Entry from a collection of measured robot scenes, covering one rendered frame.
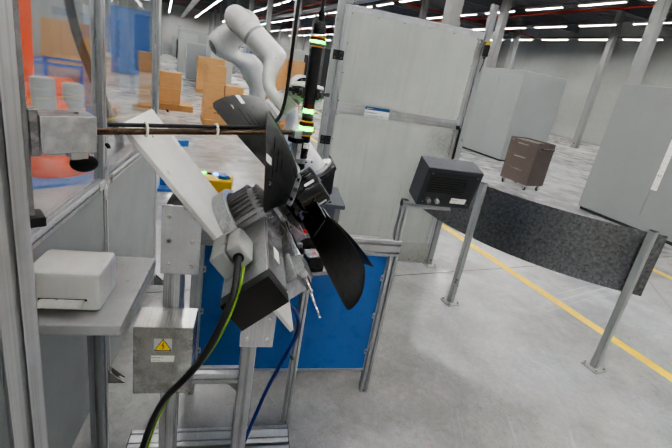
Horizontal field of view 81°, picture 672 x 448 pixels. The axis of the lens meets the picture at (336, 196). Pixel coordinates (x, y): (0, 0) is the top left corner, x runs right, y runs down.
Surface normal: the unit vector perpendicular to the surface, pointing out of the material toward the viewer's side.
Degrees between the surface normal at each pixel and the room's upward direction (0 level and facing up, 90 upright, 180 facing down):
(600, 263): 90
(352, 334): 90
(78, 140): 90
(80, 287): 90
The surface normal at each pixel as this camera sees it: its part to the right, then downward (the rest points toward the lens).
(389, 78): 0.18, 0.32
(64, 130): 0.70, 0.33
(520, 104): 0.38, 0.34
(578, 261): -0.46, 0.20
